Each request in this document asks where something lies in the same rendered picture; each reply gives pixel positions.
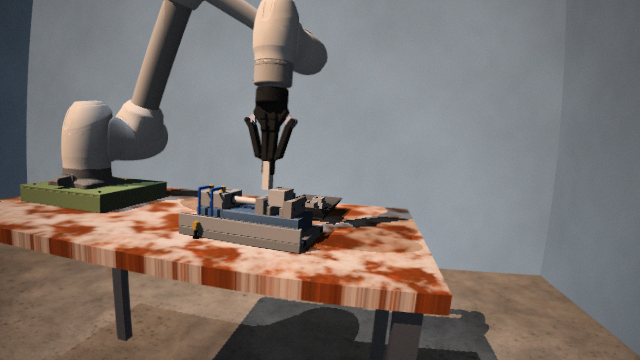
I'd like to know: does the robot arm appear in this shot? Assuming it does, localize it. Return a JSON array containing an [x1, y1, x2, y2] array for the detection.
[[48, 0, 327, 189]]

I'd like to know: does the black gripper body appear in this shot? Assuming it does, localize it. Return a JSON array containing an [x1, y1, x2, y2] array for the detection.
[[253, 86, 289, 128]]

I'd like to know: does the dark grey flat bar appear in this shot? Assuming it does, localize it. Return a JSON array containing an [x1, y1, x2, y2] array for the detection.
[[267, 206, 281, 216]]

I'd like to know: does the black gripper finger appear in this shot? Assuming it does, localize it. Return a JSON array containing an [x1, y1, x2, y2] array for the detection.
[[265, 112, 298, 190], [245, 112, 269, 190]]

